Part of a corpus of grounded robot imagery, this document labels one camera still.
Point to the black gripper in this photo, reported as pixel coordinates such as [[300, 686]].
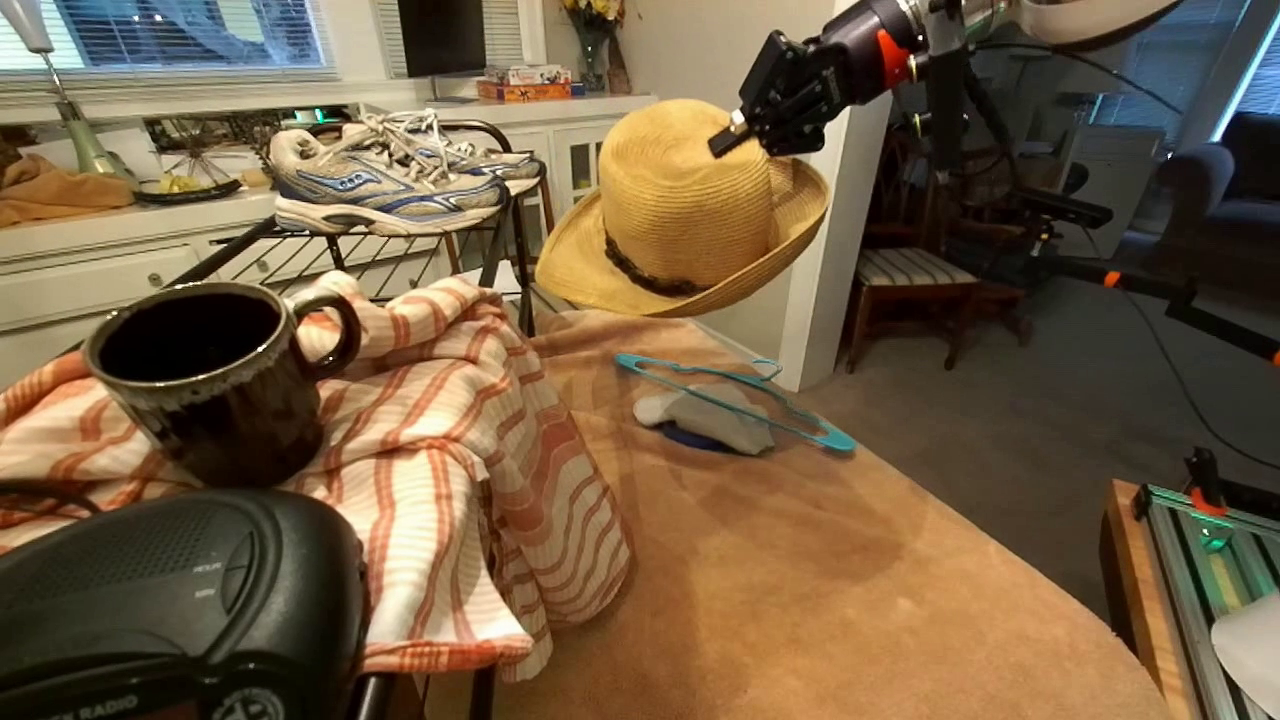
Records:
[[821, 61]]

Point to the woven straw hat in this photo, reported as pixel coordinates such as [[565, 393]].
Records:
[[681, 203]]

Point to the orange white striped tea towel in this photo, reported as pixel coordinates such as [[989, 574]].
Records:
[[454, 440]]

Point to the dark brown ceramic mug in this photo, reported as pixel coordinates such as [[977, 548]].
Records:
[[225, 386]]

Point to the black metal shoe rack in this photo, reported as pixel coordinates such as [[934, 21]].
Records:
[[520, 253]]

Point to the white glass door cabinet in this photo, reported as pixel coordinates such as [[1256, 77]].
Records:
[[583, 160]]

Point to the vase with yellow flowers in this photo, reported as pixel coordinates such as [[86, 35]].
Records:
[[594, 42]]

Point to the orange box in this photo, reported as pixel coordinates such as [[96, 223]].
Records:
[[527, 87]]

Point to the teal clothes hanger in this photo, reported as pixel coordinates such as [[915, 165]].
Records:
[[803, 416]]

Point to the white and blue cloth item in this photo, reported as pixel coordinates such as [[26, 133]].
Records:
[[705, 416]]

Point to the white sneaker with laces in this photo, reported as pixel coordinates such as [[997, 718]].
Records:
[[465, 153]]

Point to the white sneaker with blue stripes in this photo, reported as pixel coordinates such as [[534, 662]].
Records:
[[360, 184]]

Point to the blue armchair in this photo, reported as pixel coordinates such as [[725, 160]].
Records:
[[1227, 184]]

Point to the dark plate with food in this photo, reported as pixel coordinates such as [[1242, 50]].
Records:
[[184, 191]]

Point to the white framed window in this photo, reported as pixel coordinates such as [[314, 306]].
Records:
[[172, 31]]

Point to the green glass lamp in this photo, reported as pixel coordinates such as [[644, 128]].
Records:
[[81, 124]]

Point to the brown cloth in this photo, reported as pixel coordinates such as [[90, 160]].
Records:
[[53, 193]]

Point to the black portable radio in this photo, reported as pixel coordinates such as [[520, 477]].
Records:
[[160, 602]]

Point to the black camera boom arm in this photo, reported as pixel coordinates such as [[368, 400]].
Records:
[[1064, 204]]

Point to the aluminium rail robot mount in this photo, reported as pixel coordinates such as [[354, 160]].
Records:
[[1213, 587]]

